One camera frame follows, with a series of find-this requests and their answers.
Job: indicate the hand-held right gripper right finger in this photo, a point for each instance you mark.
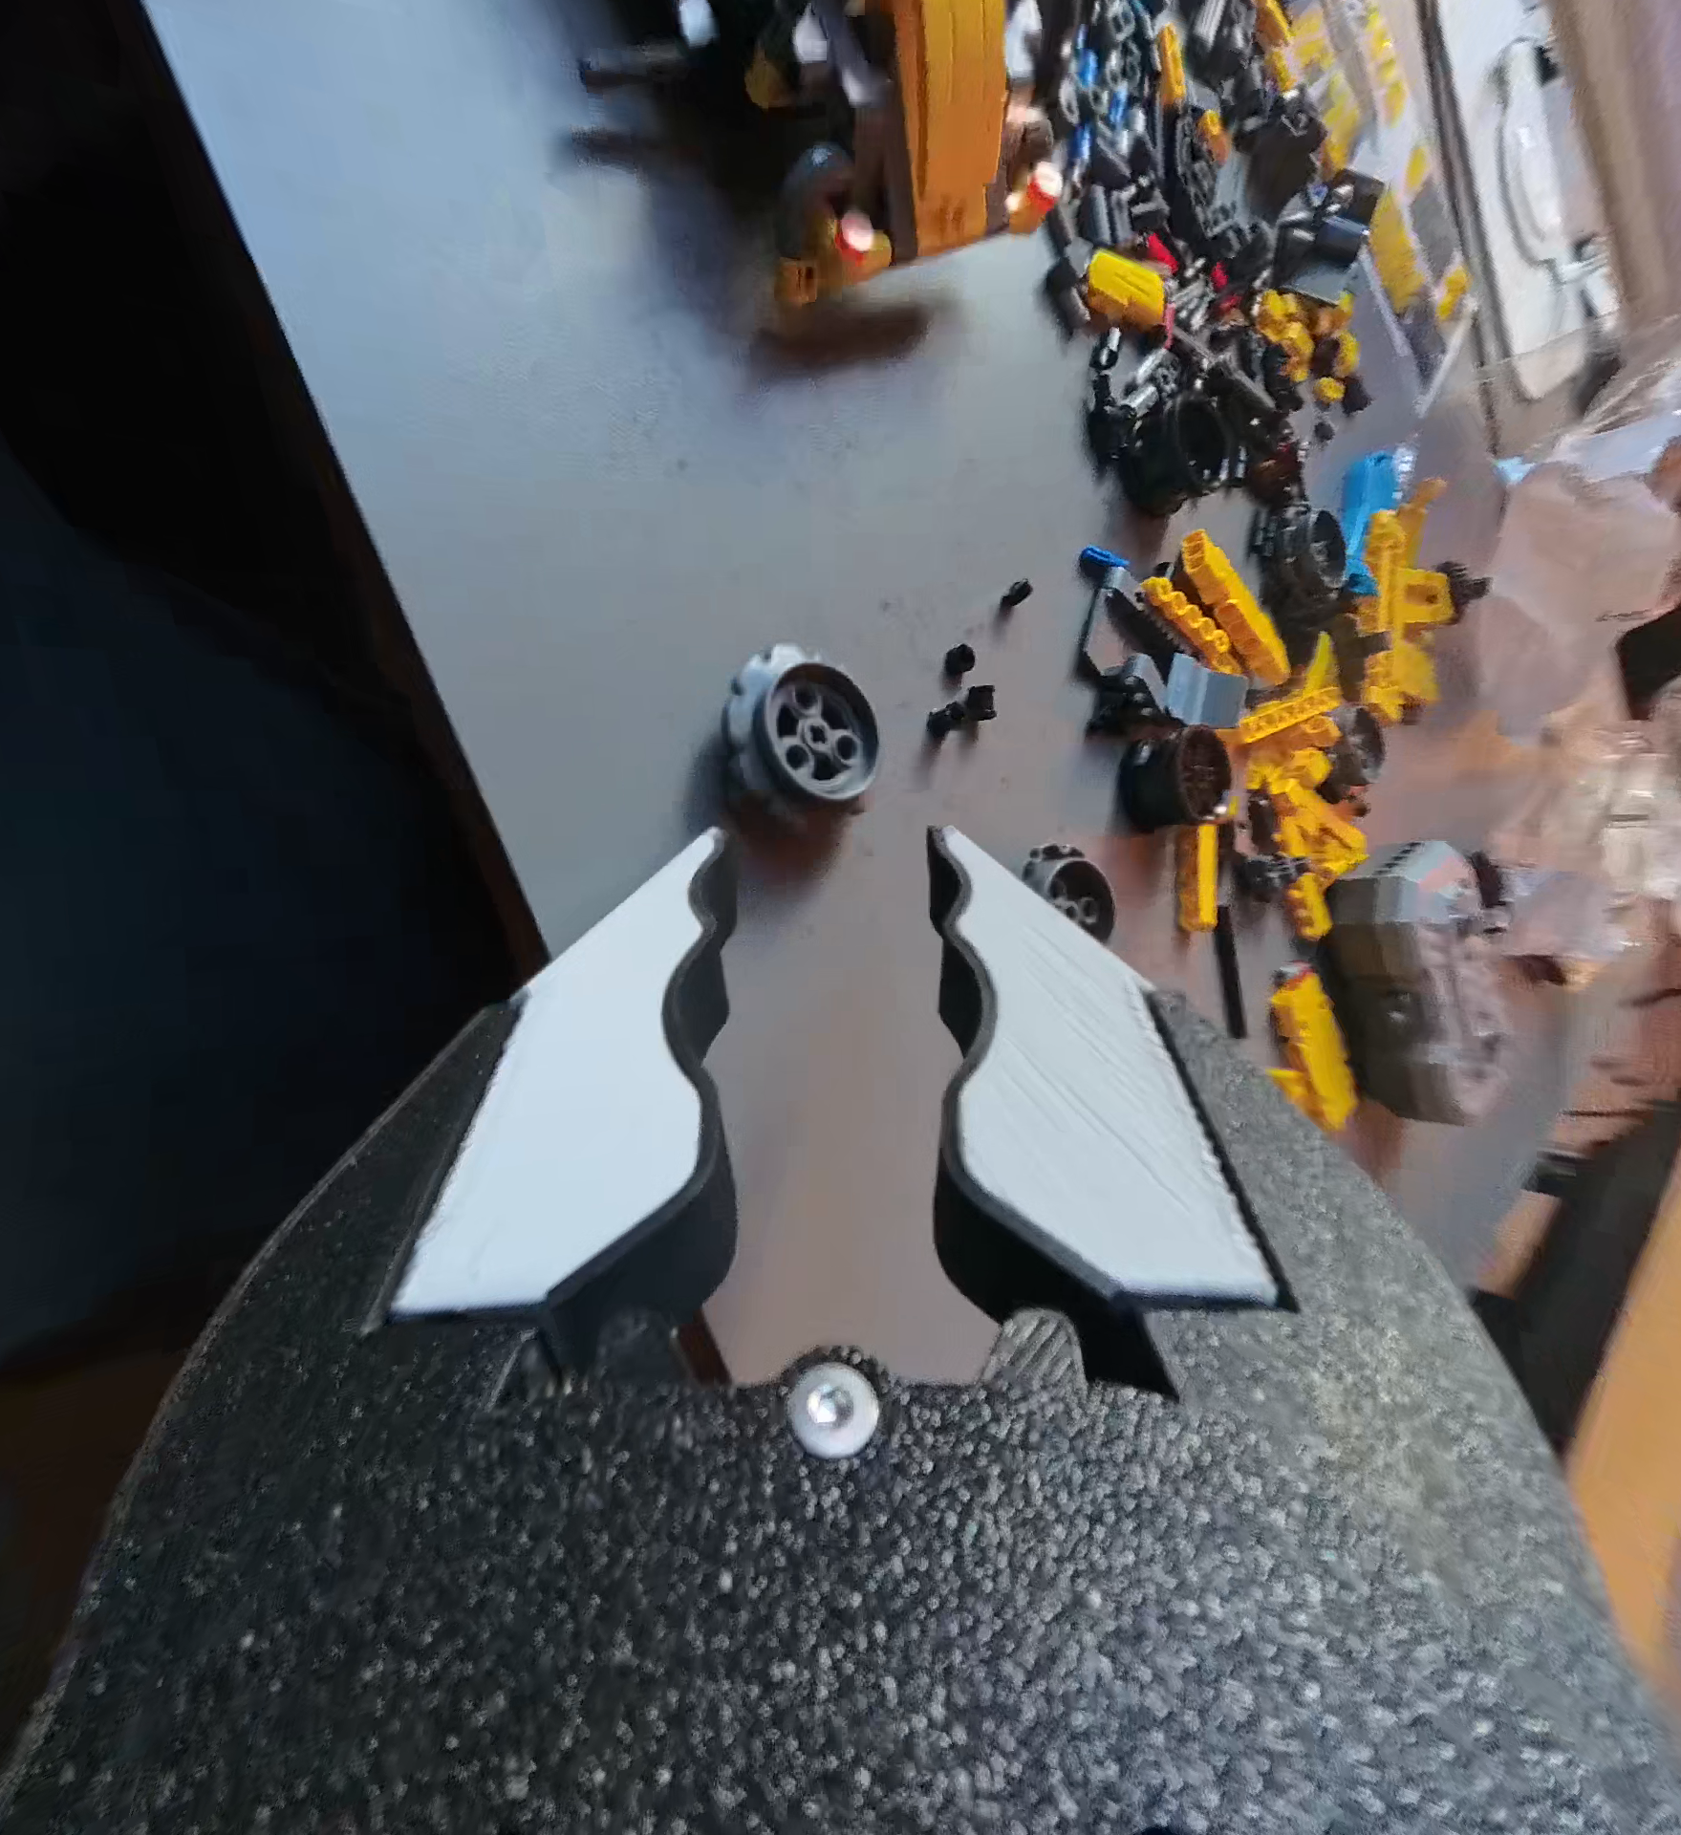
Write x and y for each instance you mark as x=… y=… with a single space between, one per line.
x=1101 y=1149

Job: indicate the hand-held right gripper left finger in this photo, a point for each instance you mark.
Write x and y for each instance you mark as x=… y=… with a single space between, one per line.
x=567 y=1149

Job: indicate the grey toothed toy wheel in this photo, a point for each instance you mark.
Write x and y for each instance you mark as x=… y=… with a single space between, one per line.
x=1080 y=888
x=817 y=735

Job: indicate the pile of building block parts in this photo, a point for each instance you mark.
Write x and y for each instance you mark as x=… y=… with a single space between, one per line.
x=1243 y=614

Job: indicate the black yellow toy block vehicle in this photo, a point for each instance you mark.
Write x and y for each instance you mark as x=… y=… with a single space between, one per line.
x=945 y=127

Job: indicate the grey desk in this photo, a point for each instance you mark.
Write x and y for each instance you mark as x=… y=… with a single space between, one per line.
x=567 y=430

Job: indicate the grey studded motor block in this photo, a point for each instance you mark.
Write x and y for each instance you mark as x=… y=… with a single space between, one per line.
x=1414 y=991

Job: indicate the wooden table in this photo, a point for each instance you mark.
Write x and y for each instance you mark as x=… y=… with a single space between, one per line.
x=1657 y=1358

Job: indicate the loose clear plastic bag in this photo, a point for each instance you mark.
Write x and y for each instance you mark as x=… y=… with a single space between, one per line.
x=1598 y=529
x=1643 y=806

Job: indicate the blue plastic toy part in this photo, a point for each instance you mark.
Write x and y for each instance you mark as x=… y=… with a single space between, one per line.
x=1367 y=501

